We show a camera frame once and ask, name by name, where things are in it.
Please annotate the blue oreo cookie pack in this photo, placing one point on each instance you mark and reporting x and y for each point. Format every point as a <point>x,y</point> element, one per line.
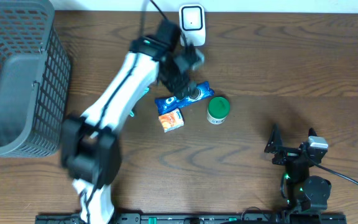
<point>166,105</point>

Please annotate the white barcode scanner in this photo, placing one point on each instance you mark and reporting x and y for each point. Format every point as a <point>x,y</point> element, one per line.
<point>192,24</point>

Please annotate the green lid jar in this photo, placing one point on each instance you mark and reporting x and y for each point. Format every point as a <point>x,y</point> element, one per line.
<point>218,109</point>

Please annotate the grey plastic mesh basket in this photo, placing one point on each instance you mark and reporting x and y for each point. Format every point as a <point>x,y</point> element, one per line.
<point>35,73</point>

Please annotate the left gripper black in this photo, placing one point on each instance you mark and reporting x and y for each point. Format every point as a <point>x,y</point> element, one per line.
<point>173,83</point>

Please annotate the light green wipes packet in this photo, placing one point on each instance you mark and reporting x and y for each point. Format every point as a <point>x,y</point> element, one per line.
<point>133,110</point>

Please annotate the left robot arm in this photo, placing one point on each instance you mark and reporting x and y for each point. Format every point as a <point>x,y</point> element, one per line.
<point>90,141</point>

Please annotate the orange snack packet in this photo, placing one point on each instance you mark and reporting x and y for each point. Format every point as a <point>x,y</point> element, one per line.
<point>171,120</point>

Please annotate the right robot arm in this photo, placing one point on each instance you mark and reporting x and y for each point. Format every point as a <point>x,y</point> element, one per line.
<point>306,194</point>

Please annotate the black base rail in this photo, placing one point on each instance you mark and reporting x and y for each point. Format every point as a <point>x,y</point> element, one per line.
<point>135,218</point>

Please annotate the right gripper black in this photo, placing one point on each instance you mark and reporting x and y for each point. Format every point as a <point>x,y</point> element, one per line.
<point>288,154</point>

